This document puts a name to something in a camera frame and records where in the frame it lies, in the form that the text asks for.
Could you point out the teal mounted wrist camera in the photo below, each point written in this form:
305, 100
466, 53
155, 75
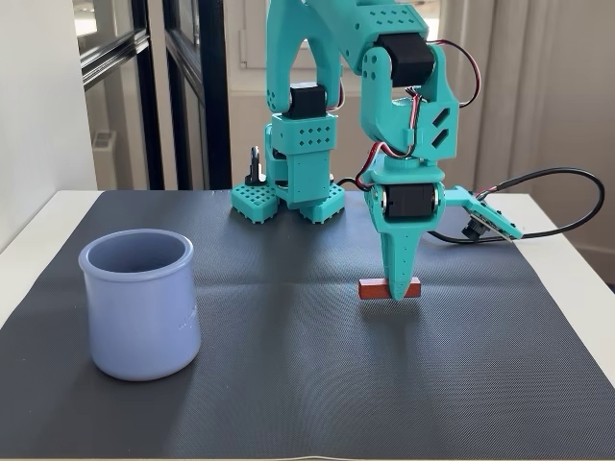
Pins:
485, 213

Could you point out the white framed window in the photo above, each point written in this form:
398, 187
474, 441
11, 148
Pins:
247, 38

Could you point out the dark grey woven mat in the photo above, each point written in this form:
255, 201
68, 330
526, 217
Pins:
307, 360

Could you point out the teal gripper body black motor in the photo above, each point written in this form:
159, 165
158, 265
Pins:
409, 202

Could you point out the reddish wooden block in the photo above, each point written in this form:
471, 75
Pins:
370, 289

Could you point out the black table clamp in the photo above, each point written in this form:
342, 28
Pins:
254, 168

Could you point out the blue ceramic pot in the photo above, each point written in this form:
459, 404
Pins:
139, 312

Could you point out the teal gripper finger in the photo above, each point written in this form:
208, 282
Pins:
398, 264

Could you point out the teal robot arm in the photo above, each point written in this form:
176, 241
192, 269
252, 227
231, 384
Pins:
307, 144

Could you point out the beige curtain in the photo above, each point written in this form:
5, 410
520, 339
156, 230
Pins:
528, 96

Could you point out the black framed glass door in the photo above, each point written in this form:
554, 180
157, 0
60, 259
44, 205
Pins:
214, 96

